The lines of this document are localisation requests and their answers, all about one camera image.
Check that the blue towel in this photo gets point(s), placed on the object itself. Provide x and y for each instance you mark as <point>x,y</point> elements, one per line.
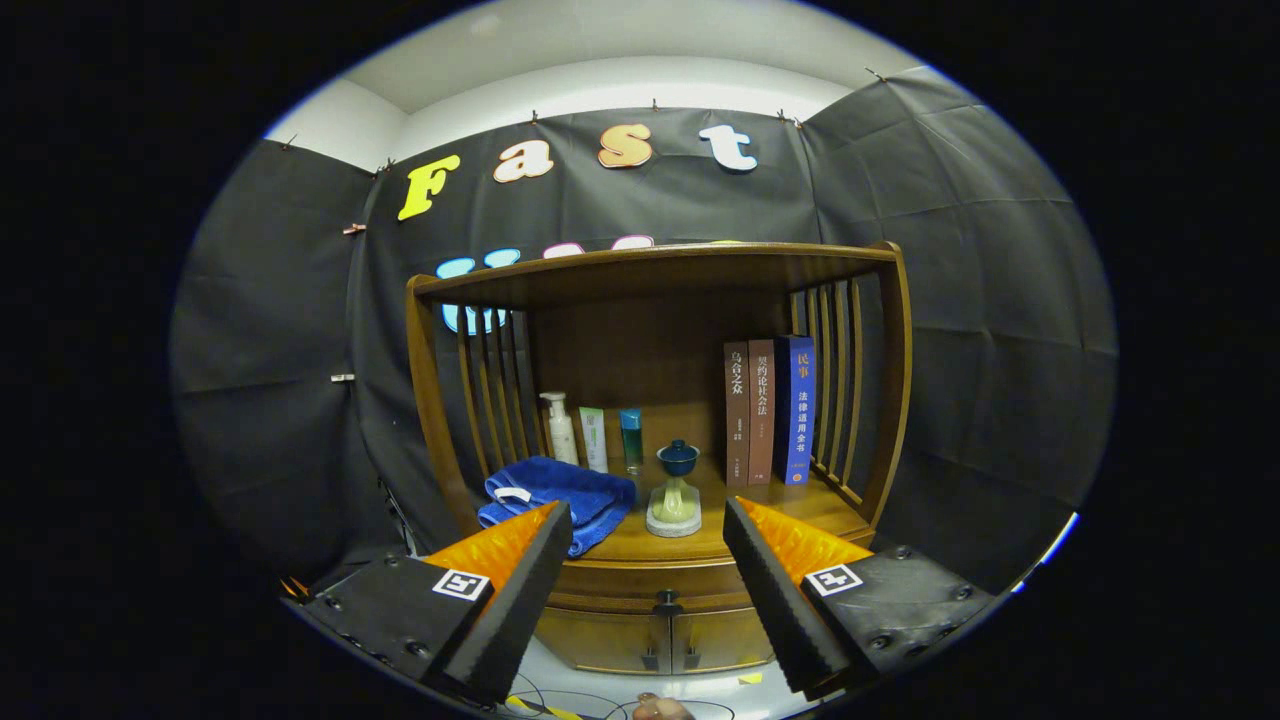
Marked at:
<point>570,495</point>

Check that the white pump bottle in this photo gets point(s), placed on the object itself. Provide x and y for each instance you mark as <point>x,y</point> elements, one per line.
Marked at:
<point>562,440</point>

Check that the wooden cabinet door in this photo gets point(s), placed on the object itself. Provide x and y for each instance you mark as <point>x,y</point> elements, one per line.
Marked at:
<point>600,640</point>
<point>725,635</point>

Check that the blue book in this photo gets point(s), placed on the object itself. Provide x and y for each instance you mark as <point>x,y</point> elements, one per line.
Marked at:
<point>798,420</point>

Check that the wooden cabinet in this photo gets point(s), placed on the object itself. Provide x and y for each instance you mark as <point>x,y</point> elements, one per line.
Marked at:
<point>650,340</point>

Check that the reddish brown book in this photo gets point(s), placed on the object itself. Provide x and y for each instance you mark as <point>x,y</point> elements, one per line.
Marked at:
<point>762,420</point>

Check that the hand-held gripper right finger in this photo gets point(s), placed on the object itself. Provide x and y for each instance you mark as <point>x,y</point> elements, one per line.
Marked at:
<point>775,590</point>

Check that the dark brown book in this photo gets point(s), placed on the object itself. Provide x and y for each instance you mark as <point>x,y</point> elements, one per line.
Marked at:
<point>737,420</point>

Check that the white green tube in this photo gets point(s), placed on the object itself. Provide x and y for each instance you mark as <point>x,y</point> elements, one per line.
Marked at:
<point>594,445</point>

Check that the wooden drawer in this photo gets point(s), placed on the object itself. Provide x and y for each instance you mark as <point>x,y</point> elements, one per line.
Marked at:
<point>620,585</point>

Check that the translucent plastic soap dish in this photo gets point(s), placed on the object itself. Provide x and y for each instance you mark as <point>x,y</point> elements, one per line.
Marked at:
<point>674,510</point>

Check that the wooden countertop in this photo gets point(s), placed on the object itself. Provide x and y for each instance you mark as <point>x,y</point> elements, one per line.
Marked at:
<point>690,548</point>

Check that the teal bottle with blue cap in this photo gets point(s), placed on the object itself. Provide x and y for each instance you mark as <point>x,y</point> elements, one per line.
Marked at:
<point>631,445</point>

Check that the black drawer knob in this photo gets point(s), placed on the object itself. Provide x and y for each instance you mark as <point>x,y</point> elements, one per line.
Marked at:
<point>667,602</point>

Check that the blue lidded teacup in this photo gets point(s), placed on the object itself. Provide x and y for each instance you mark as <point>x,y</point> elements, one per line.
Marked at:
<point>678,460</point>

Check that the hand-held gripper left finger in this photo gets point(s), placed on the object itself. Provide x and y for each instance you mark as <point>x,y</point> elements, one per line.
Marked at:
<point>520,590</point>

